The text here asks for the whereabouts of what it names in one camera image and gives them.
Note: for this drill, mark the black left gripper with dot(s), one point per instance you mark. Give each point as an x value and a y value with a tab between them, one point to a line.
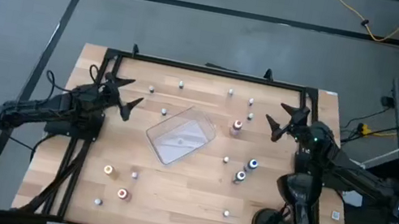
107	96

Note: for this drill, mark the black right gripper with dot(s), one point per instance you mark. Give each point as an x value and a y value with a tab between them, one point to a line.
311	133

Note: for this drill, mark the small white-capped dropper bottle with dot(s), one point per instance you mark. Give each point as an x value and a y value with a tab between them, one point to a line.
226	213
225	159
181	83
163	111
98	201
151	88
230	91
250	116
134	174
250	101

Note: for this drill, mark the pink food coloring bottle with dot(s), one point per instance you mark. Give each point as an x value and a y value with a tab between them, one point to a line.
237	126

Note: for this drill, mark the blue food coloring bottle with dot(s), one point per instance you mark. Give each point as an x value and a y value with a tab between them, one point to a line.
252	163

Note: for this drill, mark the purple food coloring bottle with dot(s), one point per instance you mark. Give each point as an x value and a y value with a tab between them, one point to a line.
240	175

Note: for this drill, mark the yellow food coloring bottle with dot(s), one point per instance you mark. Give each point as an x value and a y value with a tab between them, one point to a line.
108	170

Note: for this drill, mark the orange food coloring bottle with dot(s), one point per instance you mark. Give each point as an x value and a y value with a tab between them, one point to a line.
122	193

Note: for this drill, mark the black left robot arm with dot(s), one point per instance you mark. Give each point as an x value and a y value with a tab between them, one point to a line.
39	108

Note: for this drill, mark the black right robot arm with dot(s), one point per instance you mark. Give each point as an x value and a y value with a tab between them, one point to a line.
357	175

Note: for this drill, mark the clear plastic bin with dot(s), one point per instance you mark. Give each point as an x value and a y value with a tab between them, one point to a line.
178	137

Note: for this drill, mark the black desk lamp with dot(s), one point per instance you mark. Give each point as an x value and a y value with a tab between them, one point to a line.
300	195

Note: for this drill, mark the yellow plug connector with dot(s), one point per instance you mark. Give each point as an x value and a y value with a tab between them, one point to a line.
365	129

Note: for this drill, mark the white code sticker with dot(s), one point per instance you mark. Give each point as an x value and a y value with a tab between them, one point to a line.
336	215

